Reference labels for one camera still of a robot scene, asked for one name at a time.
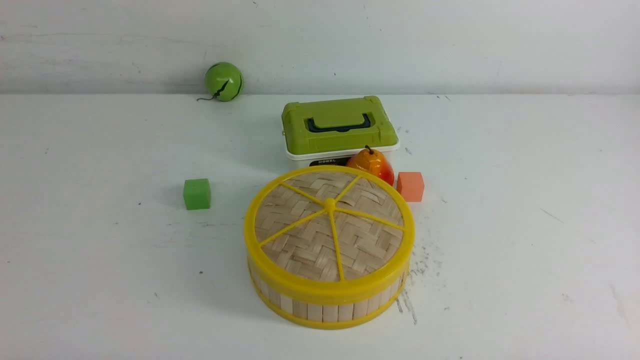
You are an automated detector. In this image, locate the yellow woven bamboo steamer lid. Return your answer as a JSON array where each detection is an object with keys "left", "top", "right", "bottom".
[{"left": 244, "top": 165, "right": 416, "bottom": 306}]

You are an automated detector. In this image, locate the bamboo steamer base yellow rim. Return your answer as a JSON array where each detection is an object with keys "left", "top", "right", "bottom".
[{"left": 247, "top": 262, "right": 410, "bottom": 330}]

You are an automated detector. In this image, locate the green lidded white plastic box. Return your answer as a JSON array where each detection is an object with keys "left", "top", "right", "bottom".
[{"left": 281, "top": 95, "right": 400, "bottom": 167}]

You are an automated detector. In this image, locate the orange red toy pear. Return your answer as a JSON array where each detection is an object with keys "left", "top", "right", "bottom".
[{"left": 346, "top": 145, "right": 395, "bottom": 187}]

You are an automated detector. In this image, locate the orange foam cube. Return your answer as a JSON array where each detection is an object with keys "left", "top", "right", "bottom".
[{"left": 397, "top": 171, "right": 425, "bottom": 203}]

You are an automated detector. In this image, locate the green foam cube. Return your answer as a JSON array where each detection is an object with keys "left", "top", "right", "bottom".
[{"left": 182, "top": 178, "right": 211, "bottom": 211}]

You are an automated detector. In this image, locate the green ball with black crack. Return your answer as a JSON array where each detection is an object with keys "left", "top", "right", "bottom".
[{"left": 197, "top": 61, "right": 244, "bottom": 102}]

